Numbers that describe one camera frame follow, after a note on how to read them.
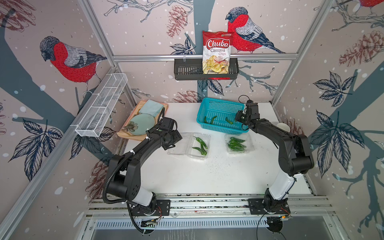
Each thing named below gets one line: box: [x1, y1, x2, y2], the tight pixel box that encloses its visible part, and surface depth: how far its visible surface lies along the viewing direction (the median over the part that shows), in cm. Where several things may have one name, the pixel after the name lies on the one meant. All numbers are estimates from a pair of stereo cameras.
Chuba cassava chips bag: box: [202, 31, 234, 74], surface depth 87 cm
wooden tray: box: [116, 99, 168, 141], surface depth 109 cm
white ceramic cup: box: [276, 123, 291, 133], surface depth 97 cm
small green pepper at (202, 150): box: [192, 146, 207, 157], surface depth 94 cm
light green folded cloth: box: [139, 99, 164, 118], surface depth 121 cm
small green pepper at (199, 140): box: [193, 136, 208, 150], surface depth 99 cm
